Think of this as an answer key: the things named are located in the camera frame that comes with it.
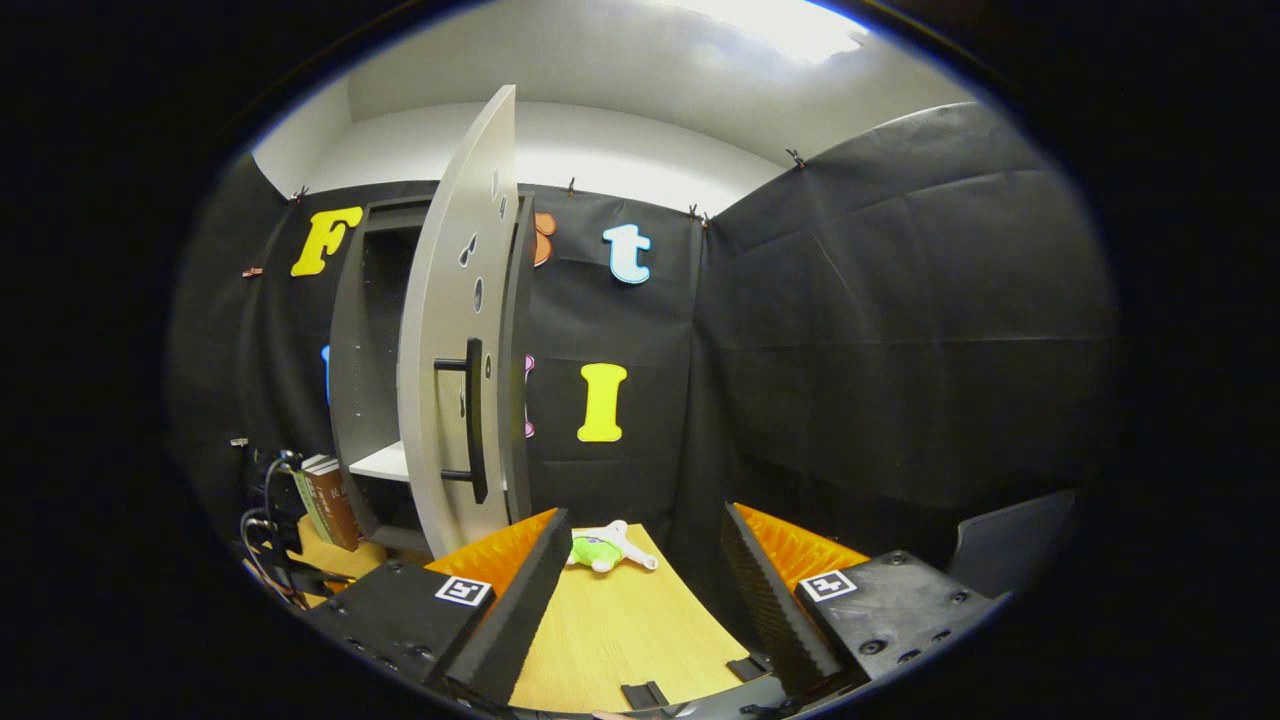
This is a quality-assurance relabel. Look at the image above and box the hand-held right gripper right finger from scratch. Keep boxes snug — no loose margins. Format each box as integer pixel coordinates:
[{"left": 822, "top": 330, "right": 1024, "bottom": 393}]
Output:
[{"left": 720, "top": 502, "right": 1006, "bottom": 701}]

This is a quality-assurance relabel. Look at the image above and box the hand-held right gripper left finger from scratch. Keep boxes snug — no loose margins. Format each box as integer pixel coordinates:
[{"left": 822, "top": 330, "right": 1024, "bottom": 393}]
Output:
[{"left": 300, "top": 507, "right": 573, "bottom": 706}]

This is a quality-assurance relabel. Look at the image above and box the beige cabinet door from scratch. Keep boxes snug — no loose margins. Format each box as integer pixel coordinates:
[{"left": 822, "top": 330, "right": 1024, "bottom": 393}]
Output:
[{"left": 397, "top": 85, "right": 518, "bottom": 559}]

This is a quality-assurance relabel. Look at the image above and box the white cabinet shelf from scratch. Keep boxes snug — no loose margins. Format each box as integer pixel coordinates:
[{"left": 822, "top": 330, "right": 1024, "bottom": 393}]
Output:
[{"left": 348, "top": 442, "right": 411, "bottom": 483}]

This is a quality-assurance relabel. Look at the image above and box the dark grey cabinet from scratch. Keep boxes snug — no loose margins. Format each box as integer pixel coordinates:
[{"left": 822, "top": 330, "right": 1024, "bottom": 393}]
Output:
[{"left": 328, "top": 192, "right": 538, "bottom": 559}]

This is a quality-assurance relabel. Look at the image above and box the brown book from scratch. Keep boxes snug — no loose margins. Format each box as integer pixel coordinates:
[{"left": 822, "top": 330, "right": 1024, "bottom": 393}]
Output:
[{"left": 305, "top": 458, "right": 363, "bottom": 553}]

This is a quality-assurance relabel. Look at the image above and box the green and white plush toy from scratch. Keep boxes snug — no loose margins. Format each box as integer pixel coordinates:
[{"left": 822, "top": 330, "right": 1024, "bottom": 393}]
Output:
[{"left": 568, "top": 520, "right": 661, "bottom": 575}]

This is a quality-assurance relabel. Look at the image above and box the dark grey rounded panel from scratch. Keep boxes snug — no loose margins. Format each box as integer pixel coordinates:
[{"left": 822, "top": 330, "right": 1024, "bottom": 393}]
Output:
[{"left": 948, "top": 488, "right": 1079, "bottom": 598}]

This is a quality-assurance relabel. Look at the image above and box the black backdrop cloth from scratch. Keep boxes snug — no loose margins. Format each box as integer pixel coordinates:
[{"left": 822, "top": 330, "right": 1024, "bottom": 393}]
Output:
[{"left": 165, "top": 100, "right": 1116, "bottom": 601}]

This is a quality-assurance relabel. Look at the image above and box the long ceiling light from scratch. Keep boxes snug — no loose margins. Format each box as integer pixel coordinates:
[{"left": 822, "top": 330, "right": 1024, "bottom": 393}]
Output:
[{"left": 660, "top": 0, "right": 871, "bottom": 63}]

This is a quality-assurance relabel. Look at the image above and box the grey cable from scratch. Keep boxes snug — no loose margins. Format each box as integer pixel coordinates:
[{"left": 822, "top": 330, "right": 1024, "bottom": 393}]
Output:
[{"left": 238, "top": 455, "right": 306, "bottom": 606}]

